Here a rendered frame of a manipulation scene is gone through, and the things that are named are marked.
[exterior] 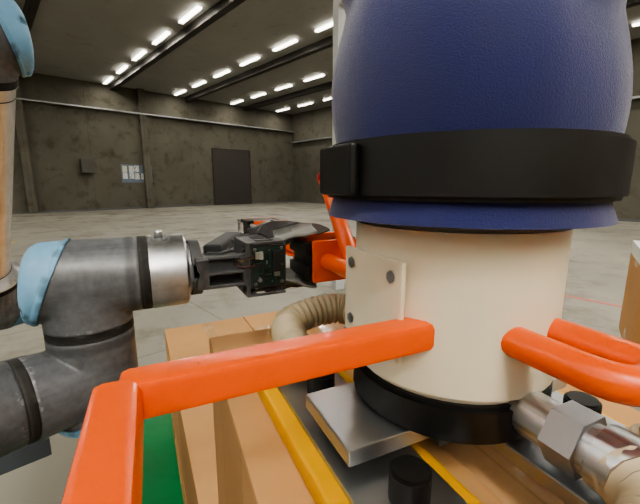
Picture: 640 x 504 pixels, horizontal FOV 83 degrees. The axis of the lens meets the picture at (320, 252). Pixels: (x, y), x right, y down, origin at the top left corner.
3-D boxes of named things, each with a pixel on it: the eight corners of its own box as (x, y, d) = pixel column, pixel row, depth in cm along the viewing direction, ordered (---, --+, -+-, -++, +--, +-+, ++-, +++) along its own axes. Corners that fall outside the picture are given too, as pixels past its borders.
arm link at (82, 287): (39, 316, 44) (27, 235, 42) (151, 301, 50) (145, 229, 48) (17, 347, 36) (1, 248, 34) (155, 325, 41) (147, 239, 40)
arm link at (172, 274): (151, 296, 49) (144, 226, 48) (188, 291, 51) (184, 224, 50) (154, 318, 41) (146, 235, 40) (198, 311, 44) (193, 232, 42)
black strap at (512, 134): (696, 199, 26) (707, 141, 25) (448, 207, 16) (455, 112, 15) (455, 193, 46) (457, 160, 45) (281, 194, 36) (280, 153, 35)
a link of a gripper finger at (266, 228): (303, 242, 54) (250, 263, 51) (299, 241, 56) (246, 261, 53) (295, 213, 53) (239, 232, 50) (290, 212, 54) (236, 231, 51)
